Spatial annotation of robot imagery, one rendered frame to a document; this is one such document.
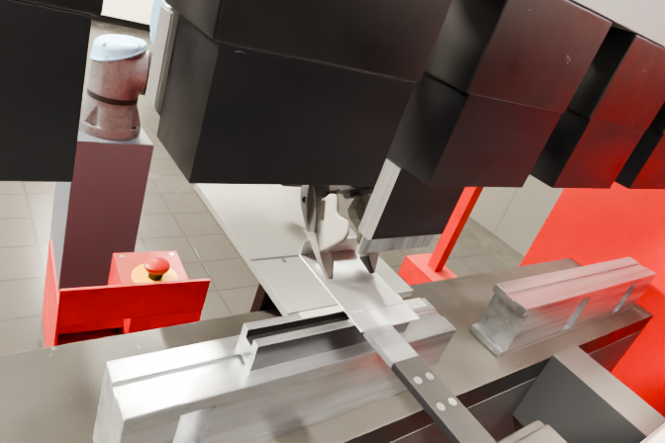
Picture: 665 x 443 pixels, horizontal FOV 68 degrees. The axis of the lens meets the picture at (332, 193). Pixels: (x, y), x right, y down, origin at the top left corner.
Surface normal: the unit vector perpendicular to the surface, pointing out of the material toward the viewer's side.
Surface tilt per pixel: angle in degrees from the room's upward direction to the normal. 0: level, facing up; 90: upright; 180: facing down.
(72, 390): 0
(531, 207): 90
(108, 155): 90
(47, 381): 0
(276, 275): 0
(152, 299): 90
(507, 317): 90
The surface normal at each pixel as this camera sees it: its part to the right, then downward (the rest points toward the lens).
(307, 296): 0.31, -0.86
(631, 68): 0.54, 0.50
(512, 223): -0.78, 0.00
